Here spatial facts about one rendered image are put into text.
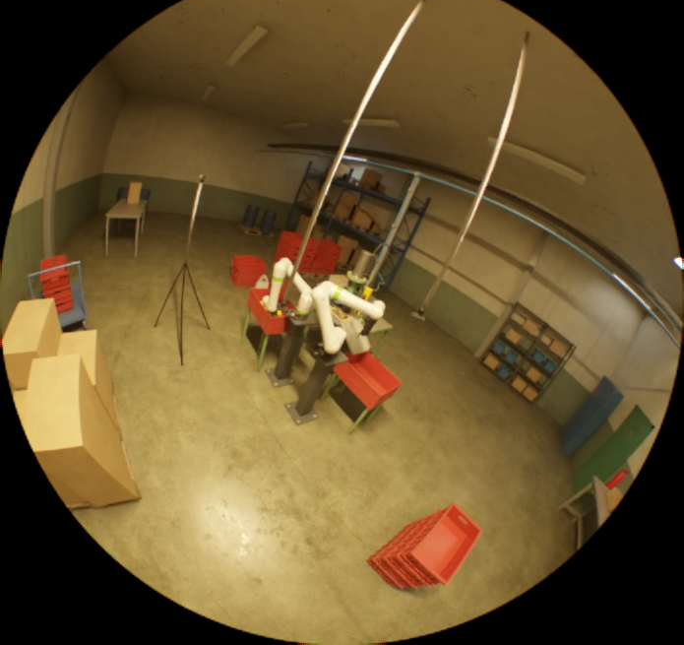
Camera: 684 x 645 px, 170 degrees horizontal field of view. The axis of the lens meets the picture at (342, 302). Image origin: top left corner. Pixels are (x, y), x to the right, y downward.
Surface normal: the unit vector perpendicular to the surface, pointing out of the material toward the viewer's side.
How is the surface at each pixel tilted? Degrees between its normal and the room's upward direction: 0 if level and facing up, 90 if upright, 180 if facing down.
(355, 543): 0
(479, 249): 90
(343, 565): 0
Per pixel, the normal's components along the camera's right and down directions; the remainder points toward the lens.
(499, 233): -0.68, 0.04
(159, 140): 0.63, 0.54
